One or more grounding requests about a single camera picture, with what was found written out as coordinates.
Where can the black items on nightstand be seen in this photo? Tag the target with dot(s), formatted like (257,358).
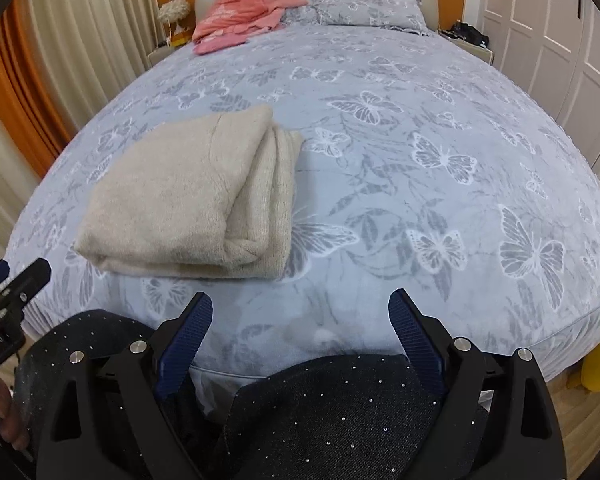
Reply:
(467,34)

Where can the person's dark sparkly pants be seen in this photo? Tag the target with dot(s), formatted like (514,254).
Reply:
(340,420)

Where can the beige knit sweater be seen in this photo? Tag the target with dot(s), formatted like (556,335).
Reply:
(180,195)

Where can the grey butterfly print pillow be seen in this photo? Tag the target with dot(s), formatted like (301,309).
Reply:
(370,10)

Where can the butterfly print bed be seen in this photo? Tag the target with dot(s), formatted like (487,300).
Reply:
(405,170)

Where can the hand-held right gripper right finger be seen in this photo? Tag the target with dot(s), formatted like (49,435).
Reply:
(414,337)

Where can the white panelled wardrobe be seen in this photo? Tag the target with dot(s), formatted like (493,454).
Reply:
(555,35)

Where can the white feathery table lamp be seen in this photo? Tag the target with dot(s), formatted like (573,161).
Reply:
(174,12)

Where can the orange curtain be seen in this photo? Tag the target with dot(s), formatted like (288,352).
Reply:
(25,100)

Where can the yellow box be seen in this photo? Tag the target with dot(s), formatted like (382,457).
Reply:
(182,37)

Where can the beige curtain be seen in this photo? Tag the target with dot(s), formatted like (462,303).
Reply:
(85,50)

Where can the white nightstand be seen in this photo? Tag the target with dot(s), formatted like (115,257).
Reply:
(167,55)
(477,52)

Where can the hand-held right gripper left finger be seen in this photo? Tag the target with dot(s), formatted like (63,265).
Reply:
(190,340)

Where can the pink garment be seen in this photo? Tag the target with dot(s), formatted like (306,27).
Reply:
(240,15)

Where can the person's left hand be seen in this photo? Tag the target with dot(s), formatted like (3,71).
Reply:
(11,415)

